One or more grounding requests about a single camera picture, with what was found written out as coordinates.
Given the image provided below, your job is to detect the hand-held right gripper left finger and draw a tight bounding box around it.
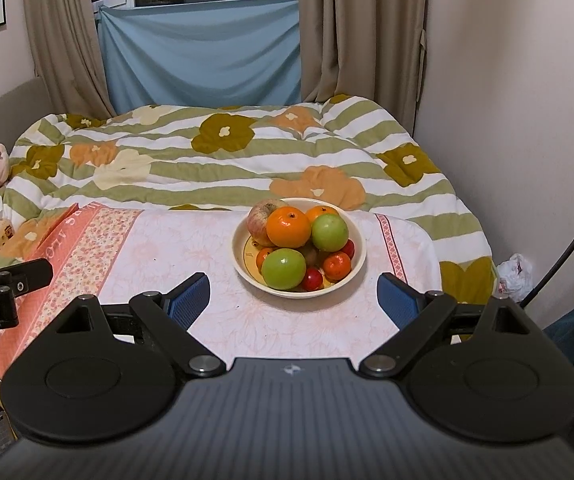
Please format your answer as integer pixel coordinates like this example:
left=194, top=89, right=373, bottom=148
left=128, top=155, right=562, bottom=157
left=56, top=272, right=228, bottom=377

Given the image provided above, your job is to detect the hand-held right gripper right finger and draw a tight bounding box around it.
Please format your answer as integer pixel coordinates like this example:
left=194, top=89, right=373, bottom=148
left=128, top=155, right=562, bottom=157
left=358, top=272, right=530, bottom=378

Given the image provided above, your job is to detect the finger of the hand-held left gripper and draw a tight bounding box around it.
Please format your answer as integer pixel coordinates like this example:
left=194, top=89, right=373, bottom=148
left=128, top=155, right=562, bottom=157
left=0, top=258, right=54, bottom=295

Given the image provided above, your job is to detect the cream ceramic bowl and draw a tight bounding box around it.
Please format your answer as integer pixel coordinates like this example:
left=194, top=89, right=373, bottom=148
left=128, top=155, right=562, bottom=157
left=232, top=199, right=368, bottom=300

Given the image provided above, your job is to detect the orange with green stem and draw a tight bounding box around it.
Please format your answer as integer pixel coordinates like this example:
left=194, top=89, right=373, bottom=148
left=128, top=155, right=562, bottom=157
left=322, top=251, right=352, bottom=282

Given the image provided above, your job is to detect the green apple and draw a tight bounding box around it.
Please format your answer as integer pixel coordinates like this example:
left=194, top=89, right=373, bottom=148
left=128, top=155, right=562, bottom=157
left=311, top=213, right=350, bottom=253
left=261, top=248, right=308, bottom=291

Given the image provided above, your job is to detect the pink floral tablecloth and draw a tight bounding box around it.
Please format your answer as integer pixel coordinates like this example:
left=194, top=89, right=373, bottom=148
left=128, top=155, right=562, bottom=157
left=0, top=202, right=442, bottom=376

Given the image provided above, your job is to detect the red yellow apple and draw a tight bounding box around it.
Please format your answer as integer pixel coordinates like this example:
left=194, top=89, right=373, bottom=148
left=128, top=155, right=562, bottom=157
left=247, top=200, right=285, bottom=247

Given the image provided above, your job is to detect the white plastic bag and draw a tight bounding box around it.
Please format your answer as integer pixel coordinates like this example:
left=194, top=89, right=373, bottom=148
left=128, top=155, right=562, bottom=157
left=497, top=253, right=535, bottom=303

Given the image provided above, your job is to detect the floral striped blanket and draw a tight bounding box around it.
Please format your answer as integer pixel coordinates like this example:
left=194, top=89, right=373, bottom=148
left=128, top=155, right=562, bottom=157
left=0, top=94, right=498, bottom=306

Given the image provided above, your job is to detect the grey upholstered headboard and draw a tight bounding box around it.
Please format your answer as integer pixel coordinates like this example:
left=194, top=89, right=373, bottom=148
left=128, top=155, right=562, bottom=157
left=0, top=77, right=42, bottom=161

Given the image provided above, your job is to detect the beige curtain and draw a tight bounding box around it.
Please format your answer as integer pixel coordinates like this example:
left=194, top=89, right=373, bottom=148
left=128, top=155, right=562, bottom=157
left=293, top=0, right=430, bottom=136
left=22, top=0, right=116, bottom=118

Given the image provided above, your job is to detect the black cable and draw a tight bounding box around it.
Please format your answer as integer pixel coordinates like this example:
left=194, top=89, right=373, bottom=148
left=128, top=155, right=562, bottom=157
left=519, top=187, right=574, bottom=306

